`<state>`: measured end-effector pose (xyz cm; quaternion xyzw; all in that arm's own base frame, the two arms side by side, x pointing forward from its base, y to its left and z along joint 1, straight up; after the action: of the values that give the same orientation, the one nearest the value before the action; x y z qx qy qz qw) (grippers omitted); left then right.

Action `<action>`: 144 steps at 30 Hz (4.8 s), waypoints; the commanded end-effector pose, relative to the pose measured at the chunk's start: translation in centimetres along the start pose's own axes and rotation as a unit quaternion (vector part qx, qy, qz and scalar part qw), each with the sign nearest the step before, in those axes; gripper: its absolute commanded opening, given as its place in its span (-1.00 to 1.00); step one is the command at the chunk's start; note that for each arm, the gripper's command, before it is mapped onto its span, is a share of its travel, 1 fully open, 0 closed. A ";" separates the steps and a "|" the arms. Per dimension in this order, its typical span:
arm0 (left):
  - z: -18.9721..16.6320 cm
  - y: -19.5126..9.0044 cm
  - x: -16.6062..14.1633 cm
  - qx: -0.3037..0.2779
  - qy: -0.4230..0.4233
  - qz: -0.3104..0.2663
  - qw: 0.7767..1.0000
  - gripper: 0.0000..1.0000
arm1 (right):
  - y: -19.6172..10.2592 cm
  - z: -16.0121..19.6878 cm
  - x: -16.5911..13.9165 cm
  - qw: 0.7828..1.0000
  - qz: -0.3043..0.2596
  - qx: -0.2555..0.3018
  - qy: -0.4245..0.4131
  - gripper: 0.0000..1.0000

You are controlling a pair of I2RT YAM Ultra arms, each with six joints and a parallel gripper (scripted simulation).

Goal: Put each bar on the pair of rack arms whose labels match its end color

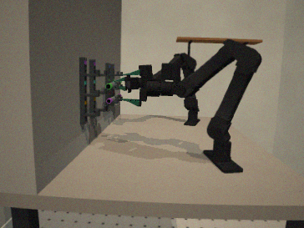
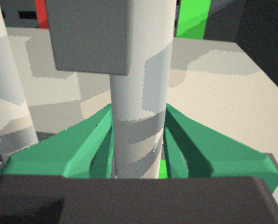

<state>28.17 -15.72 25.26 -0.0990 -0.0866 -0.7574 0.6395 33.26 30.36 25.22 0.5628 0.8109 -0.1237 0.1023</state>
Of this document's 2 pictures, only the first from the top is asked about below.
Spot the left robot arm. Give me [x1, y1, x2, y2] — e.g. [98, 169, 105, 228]
[158, 39, 261, 174]

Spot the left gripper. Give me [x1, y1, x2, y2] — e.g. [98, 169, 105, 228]
[121, 69, 160, 106]

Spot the beige wall panel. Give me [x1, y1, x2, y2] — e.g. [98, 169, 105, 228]
[0, 0, 122, 195]

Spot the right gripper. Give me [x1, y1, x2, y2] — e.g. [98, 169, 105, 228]
[113, 75, 131, 93]

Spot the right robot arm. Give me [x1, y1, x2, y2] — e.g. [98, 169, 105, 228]
[126, 53, 200, 126]

